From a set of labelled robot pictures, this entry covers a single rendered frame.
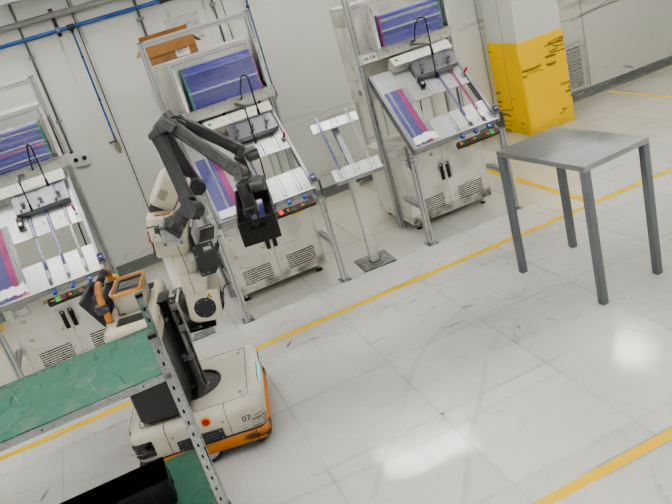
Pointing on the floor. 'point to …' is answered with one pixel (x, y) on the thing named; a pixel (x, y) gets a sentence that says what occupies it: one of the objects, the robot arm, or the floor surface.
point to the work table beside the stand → (536, 145)
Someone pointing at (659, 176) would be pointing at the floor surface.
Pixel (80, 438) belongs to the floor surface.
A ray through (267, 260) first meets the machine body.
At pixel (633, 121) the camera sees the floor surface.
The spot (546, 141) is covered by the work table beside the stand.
